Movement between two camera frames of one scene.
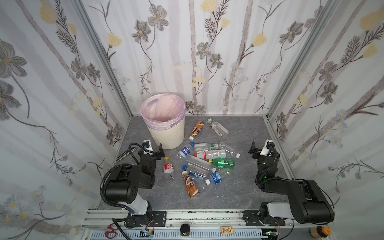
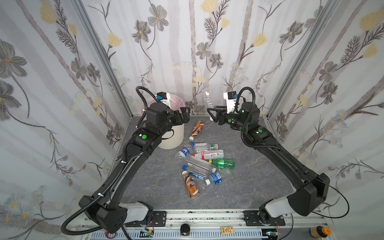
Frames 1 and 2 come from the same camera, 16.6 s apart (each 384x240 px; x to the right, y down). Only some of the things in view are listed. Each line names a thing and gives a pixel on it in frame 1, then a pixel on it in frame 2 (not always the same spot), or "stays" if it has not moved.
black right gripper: (259, 152) → (219, 115)
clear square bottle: (198, 162) stays
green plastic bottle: (223, 163) stays
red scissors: (109, 227) stays
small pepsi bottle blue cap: (182, 155) stays
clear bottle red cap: (211, 154) stays
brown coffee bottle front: (192, 189) stays
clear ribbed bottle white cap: (228, 149) → (209, 100)
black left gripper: (154, 153) → (180, 115)
